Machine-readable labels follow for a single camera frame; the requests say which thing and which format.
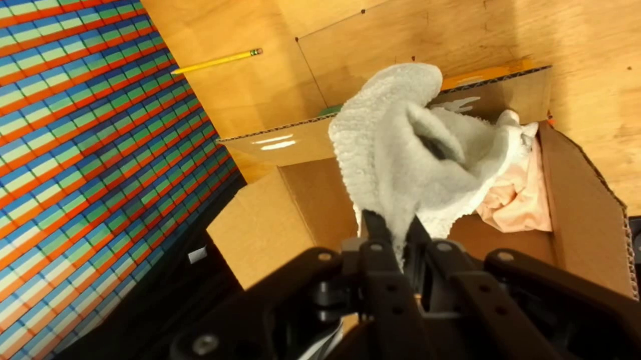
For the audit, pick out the Pringles printed cardboard box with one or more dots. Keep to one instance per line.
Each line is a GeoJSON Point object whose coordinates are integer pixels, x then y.
{"type": "Point", "coordinates": [402, 201]}

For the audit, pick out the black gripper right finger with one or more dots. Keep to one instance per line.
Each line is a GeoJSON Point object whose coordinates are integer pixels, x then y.
{"type": "Point", "coordinates": [522, 301]}

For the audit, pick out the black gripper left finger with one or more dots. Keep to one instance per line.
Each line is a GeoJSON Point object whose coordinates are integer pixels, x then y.
{"type": "Point", "coordinates": [334, 301]}

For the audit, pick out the yellow pencil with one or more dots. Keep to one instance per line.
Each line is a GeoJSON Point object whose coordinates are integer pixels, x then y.
{"type": "Point", "coordinates": [218, 60]}

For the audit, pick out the pale pink crumpled cloth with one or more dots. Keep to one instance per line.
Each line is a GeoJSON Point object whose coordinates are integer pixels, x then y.
{"type": "Point", "coordinates": [517, 193]}

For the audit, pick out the white sock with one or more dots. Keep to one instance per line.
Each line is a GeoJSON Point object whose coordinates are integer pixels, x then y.
{"type": "Point", "coordinates": [408, 152]}

